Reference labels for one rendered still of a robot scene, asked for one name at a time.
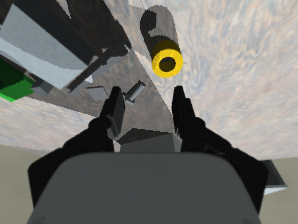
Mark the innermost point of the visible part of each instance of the green flat plate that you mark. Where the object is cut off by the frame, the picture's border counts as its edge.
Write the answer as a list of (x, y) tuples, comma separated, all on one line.
[(13, 84)]

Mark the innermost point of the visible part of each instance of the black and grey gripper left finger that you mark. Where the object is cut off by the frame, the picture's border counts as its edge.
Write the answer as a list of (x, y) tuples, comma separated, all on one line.
[(95, 138)]

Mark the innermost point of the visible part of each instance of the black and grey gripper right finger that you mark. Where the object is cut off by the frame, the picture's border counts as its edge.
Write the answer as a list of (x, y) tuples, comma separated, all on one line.
[(198, 138)]

